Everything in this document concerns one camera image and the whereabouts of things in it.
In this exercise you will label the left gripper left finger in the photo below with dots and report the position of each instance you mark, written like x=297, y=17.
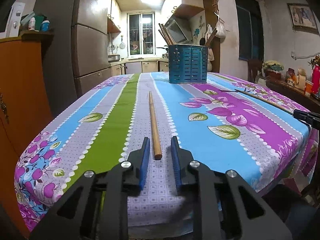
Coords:
x=134, y=177

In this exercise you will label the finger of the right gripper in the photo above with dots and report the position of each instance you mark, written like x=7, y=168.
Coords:
x=311, y=118

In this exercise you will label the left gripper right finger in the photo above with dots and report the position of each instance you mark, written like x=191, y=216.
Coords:
x=186, y=176

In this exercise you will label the kitchen window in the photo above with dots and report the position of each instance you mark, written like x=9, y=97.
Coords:
x=141, y=34

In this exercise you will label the wooden chopstick far left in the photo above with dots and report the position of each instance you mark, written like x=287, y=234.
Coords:
x=157, y=152

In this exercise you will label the wooden chopstick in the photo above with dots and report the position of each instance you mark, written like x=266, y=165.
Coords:
x=157, y=152
x=264, y=100

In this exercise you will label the wooden chopstick far right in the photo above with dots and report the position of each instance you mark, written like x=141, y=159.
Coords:
x=264, y=100

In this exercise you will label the red bottle on sideboard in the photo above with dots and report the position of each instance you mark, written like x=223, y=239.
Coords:
x=315, y=79

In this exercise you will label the flower pot on sideboard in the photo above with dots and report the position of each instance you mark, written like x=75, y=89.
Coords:
x=273, y=69

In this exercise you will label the colourful floral tablecloth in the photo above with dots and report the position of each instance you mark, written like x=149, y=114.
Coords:
x=221, y=128

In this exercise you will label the dark wooden chair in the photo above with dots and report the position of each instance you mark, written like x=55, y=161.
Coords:
x=255, y=67

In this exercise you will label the blue perforated utensil holder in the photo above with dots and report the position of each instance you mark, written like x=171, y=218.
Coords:
x=187, y=63

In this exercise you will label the white hanging plastic bag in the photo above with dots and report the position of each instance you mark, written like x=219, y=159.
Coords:
x=220, y=30

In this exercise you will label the orange wooden cabinet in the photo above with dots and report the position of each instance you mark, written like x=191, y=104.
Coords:
x=25, y=110

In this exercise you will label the chopstick in holder right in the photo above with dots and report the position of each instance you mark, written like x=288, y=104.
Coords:
x=209, y=40

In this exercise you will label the chopstick in holder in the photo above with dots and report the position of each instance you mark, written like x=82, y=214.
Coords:
x=209, y=40
x=166, y=35

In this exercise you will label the chopstick in holder left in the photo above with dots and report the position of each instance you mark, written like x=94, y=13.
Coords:
x=166, y=35

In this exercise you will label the steel range hood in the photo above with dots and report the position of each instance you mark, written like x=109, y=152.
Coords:
x=179, y=29

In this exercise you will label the silver grey refrigerator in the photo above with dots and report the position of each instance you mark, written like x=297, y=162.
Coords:
x=77, y=58

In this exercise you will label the blue lidded jar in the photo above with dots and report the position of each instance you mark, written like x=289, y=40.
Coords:
x=45, y=25

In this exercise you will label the white bottle on cabinet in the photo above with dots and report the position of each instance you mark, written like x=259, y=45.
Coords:
x=32, y=23

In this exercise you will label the green container on cabinet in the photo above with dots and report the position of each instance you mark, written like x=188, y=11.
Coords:
x=38, y=21

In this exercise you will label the framed wall picture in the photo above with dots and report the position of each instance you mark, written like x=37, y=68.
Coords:
x=302, y=18

